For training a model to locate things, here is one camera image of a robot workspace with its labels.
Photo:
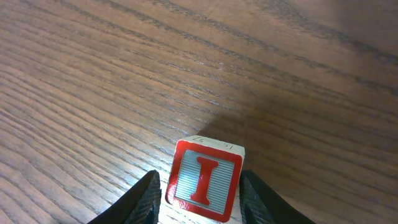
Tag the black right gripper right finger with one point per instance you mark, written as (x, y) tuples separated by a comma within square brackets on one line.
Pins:
[(259, 204)]

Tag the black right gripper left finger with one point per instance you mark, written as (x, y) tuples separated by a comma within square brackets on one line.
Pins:
[(139, 205)]

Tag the red letter I block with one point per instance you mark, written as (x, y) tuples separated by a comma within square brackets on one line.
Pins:
[(204, 176)]

